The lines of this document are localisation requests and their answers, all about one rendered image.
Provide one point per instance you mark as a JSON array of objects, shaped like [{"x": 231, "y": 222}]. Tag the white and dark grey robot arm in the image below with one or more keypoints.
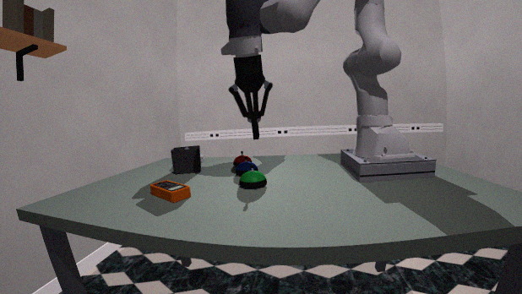
[{"x": 376, "y": 137}]

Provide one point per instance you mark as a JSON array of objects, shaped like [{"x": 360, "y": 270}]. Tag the green dome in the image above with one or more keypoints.
[{"x": 253, "y": 179}]

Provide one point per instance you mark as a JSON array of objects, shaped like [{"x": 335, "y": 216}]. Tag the orange digital multimeter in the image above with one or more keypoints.
[{"x": 170, "y": 191}]

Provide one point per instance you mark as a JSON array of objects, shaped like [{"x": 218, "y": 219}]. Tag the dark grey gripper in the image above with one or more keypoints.
[{"x": 251, "y": 83}]

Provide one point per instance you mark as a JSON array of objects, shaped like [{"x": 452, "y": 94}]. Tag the blue bell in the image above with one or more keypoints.
[{"x": 245, "y": 167}]

